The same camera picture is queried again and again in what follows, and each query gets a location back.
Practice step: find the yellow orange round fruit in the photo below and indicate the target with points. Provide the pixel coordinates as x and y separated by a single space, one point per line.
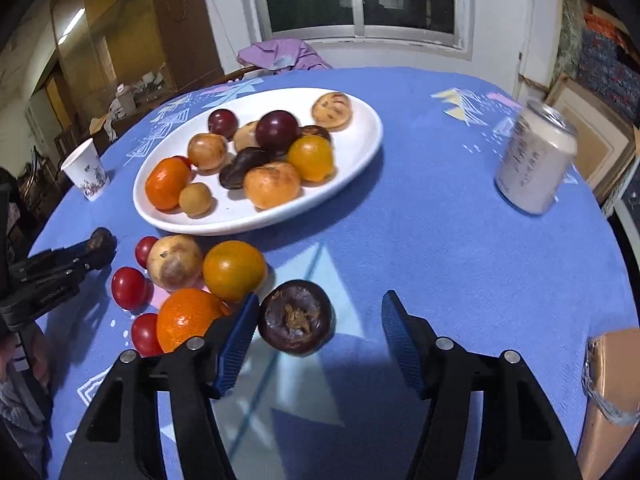
311 158
234 270

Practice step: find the wooden chair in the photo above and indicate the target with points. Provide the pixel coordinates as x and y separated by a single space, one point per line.
240 74

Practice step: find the silver drink can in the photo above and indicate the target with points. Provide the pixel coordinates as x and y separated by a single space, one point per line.
535 160

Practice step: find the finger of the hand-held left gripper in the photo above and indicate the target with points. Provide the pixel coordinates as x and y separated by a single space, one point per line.
85 260

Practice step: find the red cherry tomato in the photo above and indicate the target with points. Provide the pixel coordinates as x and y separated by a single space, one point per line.
145 335
145 251
131 287
184 161

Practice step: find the white oval plate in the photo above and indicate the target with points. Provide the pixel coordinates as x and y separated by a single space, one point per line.
350 155

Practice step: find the patterned blanket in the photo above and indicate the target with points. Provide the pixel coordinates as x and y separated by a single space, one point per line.
600 60

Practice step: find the white paper cup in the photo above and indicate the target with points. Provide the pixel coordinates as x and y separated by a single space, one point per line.
85 170

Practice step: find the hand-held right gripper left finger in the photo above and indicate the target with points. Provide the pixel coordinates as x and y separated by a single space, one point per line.
235 345

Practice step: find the person's left hand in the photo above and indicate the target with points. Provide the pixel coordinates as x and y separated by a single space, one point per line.
36 360

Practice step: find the dark brown wrinkled fruit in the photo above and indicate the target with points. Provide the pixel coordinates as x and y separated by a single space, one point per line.
102 236

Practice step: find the wooden glass cabinet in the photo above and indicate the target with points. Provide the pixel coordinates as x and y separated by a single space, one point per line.
140 20

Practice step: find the large dark red plum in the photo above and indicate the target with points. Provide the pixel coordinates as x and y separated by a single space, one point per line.
276 131

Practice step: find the wooden picture frame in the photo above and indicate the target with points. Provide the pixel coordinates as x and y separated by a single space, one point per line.
600 135

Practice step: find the small brown round fruit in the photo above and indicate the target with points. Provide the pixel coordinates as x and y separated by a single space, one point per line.
196 200

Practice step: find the cardboard box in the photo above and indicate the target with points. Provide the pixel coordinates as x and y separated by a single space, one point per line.
615 400

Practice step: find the person's left forearm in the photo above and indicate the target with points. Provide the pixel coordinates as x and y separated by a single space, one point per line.
20 410

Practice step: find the dark purple oblong fruit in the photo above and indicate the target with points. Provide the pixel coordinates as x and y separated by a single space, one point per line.
240 169

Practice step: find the purple cloth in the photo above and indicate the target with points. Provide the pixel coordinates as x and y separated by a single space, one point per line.
285 55

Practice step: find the bright orange mandarin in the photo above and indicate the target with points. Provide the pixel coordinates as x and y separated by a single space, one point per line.
187 320
167 183

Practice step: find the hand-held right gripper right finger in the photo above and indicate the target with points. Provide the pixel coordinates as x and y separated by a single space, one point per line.
402 345

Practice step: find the orange striped pepino melon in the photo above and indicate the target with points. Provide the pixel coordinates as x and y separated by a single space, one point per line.
272 185

